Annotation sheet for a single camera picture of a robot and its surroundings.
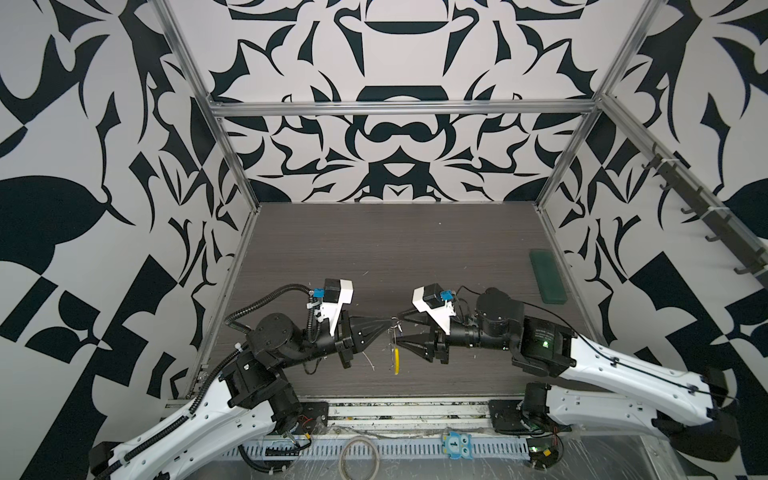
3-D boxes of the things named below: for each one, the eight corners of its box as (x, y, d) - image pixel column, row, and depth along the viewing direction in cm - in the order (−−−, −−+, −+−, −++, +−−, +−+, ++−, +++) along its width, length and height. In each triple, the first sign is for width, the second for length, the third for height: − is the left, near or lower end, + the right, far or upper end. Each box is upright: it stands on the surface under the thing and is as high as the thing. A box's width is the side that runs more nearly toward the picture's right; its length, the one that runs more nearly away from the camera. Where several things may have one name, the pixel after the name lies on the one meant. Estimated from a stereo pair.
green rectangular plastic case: (542, 302, 98) (547, 298, 95) (529, 253, 110) (533, 248, 108) (566, 304, 97) (571, 299, 95) (550, 255, 110) (554, 249, 107)
